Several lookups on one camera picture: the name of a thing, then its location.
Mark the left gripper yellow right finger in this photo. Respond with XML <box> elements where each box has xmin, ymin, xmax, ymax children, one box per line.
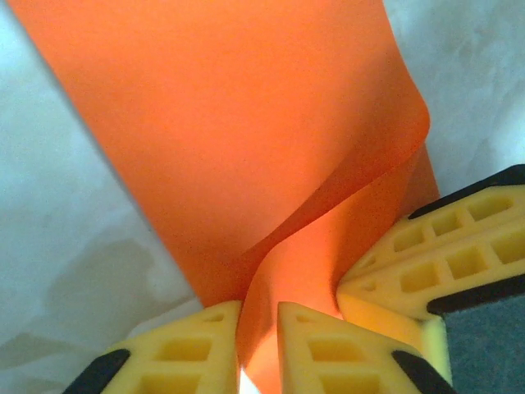
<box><xmin>277</xmin><ymin>300</ymin><xmax>459</xmax><ymax>394</ymax></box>

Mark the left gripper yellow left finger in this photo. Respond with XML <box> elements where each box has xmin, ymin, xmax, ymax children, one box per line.
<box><xmin>61</xmin><ymin>299</ymin><xmax>244</xmax><ymax>394</ymax></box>

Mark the orange paper sheet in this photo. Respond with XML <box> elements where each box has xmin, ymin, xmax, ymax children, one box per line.
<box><xmin>7</xmin><ymin>0</ymin><xmax>442</xmax><ymax>394</ymax></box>

